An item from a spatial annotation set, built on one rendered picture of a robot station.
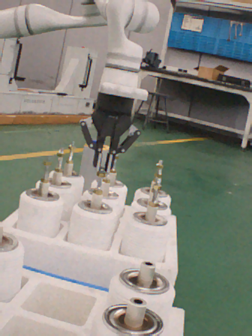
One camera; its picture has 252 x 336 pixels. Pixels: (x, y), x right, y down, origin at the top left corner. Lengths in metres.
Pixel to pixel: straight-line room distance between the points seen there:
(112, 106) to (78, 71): 3.80
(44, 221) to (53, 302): 0.23
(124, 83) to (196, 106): 5.24
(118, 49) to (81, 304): 0.48
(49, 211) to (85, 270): 0.14
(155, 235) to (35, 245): 0.25
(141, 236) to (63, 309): 0.24
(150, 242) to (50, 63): 6.59
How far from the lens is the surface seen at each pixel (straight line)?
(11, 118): 3.60
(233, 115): 5.91
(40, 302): 0.74
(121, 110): 0.84
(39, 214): 0.89
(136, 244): 0.88
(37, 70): 7.52
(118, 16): 0.83
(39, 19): 1.17
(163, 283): 0.63
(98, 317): 0.52
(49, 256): 0.89
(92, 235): 0.88
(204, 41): 5.99
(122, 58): 0.83
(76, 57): 4.67
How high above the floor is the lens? 0.52
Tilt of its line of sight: 11 degrees down
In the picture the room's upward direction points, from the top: 11 degrees clockwise
